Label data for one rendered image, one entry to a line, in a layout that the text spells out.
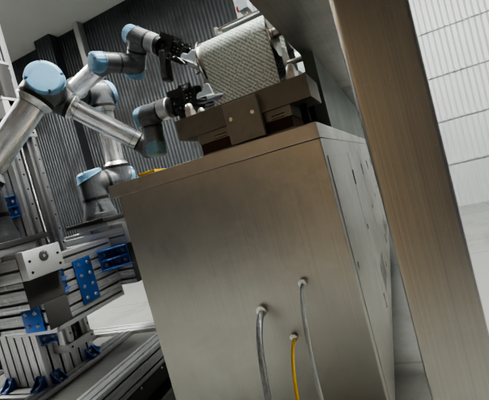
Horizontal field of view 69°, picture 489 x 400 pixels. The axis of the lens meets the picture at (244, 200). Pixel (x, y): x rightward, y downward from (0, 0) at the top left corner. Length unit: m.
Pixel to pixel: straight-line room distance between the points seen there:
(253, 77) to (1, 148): 0.81
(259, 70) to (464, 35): 3.39
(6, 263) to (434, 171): 1.23
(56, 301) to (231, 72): 0.96
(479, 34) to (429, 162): 4.10
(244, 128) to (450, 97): 3.48
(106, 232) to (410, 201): 1.49
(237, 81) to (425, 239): 0.96
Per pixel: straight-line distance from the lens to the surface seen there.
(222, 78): 1.25
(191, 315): 1.11
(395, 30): 0.37
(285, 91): 0.96
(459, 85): 4.32
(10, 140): 1.33
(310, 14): 0.95
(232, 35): 1.28
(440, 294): 0.38
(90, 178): 1.76
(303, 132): 0.88
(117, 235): 1.68
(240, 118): 0.98
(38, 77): 1.35
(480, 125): 4.33
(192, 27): 5.05
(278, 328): 1.02
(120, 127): 1.47
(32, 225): 1.65
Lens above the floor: 0.80
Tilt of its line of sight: 2 degrees down
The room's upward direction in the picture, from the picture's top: 15 degrees counter-clockwise
